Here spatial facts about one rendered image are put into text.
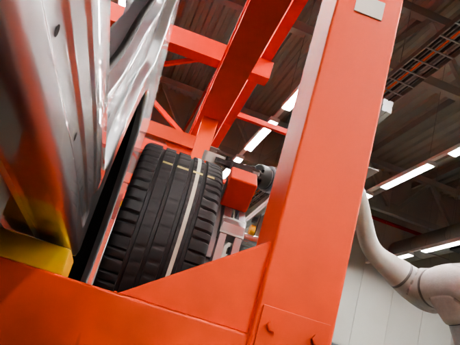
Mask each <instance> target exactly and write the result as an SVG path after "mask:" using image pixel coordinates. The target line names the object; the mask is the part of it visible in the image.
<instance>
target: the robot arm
mask: <svg viewBox="0 0 460 345"><path fill-rule="evenodd" d="M201 159H203V160H205V161H207V162H211V163H213V164H216V165H218V166H219V167H224V168H227V169H229V170H231V168H232V167H236V168H239V169H242V170H245V171H247V172H250V173H253V174H256V175H257V188H259V189H260V190H261V191H262V192H265V193H266V194H269V195H270V192H271V189H272V185H273V181H274V177H275V174H276V171H277V168H276V167H274V166H265V165H263V164H258V165H256V166H255V167H254V166H249V165H246V164H241V163H238V162H235V161H233V160H230V159H229V157H228V156H227V157H226V159H225V157H223V156H221V155H218V154H216V153H213V152H211V151H208V150H204V153H203V156H202V158H201ZM356 231H357V237H358V241H359V245H360V247H361V249H362V251H363V253H364V255H365V256H366V258H367V259H368V261H369V262H370V263H371V264H372V265H373V266H374V267H375V268H376V269H377V270H378V272H379V273H380V274H381V275H382V276H383V278H384V279H385V280H386V281H387V282H388V283H389V284H390V285H391V286H392V287H393V288H394V289H395V290H396V291H397V292H398V293H399V294H400V295H401V296H402V297H403V298H404V299H405V300H407V301H408V302H410V303H411V304H412V305H414V306H415V307H417V308H418V309H421V310H422V311H425V312H428V313H431V314H439V316H440V317H441V319H442V320H443V321H444V323H446V324H447V325H448V326H449V328H450V332H451V335H452V338H453V342H454V344H455V345H460V263H453V264H443V265H438V266H434V267H432V268H416V267H415V266H413V265H412V264H410V263H409V262H407V261H405V260H403V259H401V258H399V257H397V256H395V255H394V254H392V253H390V252H389V251H387V250H385V249H384V248H383V247H382V246H381V245H380V243H379V241H378V239H377V237H376V233H375V229H374V223H373V220H372V214H371V211H370V206H369V202H368V197H367V194H366V191H365V189H363V195H362V199H361V205H360V208H359V215H358V219H357V224H356Z"/></svg>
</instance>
